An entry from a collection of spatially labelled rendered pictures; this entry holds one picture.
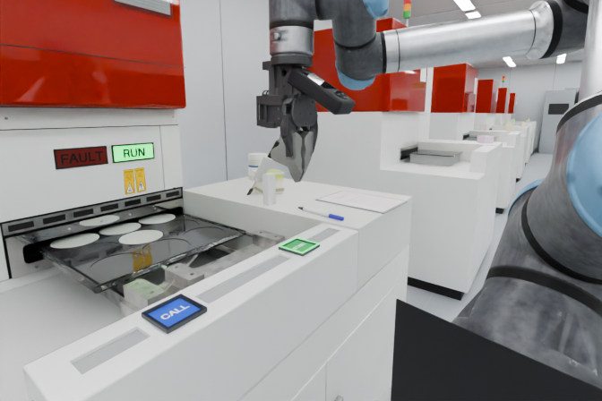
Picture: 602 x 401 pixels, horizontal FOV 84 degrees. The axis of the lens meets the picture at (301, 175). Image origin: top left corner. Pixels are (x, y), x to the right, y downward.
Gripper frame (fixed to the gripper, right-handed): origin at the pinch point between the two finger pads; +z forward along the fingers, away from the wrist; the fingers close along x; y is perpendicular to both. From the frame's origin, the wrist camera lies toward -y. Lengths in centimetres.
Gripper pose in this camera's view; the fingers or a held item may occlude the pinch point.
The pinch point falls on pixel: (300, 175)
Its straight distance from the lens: 59.5
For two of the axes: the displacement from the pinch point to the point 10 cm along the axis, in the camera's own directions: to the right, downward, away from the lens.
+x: -5.9, 1.4, -7.9
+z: 0.0, 9.8, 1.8
